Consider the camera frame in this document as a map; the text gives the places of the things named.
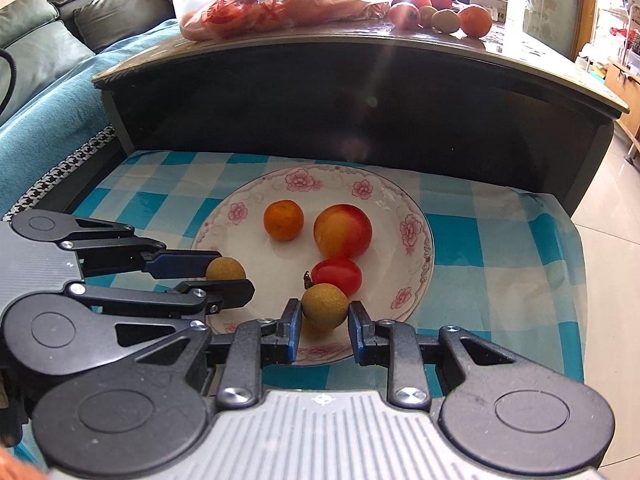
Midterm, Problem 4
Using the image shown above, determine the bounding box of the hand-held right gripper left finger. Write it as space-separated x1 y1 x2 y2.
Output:
117 299 304 409

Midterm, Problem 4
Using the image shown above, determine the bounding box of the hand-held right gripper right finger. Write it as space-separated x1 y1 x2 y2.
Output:
347 300 531 409

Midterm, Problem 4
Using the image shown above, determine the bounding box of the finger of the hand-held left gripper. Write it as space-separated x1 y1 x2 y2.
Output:
57 215 222 281
67 280 257 348

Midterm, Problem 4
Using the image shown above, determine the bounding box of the white floral plate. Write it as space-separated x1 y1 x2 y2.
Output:
192 164 435 367

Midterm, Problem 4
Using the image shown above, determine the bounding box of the red cherry tomato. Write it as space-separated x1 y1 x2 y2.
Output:
302 258 363 297

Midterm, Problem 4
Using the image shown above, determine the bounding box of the large red-orange tomato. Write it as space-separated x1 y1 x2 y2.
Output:
313 203 374 261

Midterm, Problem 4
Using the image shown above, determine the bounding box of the blue white checkered tablecloth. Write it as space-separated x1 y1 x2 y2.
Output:
5 150 587 463

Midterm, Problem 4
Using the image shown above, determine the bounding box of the grey-green throw pillow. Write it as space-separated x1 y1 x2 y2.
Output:
0 20 96 126

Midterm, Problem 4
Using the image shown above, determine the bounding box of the dark coffee table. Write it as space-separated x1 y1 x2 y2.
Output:
91 2 630 221

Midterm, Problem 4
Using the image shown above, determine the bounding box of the clear plastic bag red print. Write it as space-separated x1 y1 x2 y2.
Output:
171 0 396 42

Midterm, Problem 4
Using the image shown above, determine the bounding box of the small red tomato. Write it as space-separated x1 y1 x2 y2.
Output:
389 4 421 31

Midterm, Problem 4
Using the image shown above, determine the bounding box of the wooden TV stand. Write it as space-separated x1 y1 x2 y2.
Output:
602 60 640 166

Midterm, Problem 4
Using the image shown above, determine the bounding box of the grey-green curtain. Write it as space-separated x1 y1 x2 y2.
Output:
522 0 598 61

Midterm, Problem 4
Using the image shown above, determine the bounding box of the black cable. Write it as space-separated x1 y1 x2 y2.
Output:
0 49 18 111

